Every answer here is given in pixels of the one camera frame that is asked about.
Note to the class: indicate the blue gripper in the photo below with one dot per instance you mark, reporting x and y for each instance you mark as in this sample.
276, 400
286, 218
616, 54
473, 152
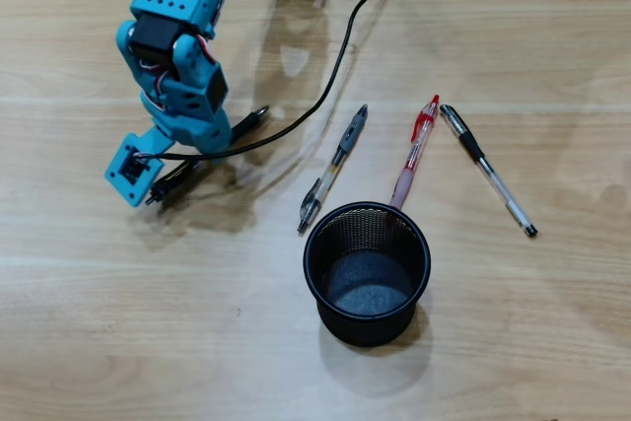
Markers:
213, 137

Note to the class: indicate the black retractable pen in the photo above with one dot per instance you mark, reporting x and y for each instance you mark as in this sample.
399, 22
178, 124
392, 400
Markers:
251, 120

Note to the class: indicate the clear pen grey grip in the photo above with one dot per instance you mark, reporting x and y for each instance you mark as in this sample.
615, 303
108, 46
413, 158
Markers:
351, 132

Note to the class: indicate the red retractable pen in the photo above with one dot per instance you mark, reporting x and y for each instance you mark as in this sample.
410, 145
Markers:
416, 145

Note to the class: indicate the clear pen black cap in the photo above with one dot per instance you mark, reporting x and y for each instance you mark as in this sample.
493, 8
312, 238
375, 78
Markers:
470, 142

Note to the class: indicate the black mesh pen holder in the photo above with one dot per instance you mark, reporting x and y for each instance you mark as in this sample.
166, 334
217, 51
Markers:
365, 329

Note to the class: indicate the blue wrist camera module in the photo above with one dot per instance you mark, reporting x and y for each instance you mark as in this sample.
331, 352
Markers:
133, 169

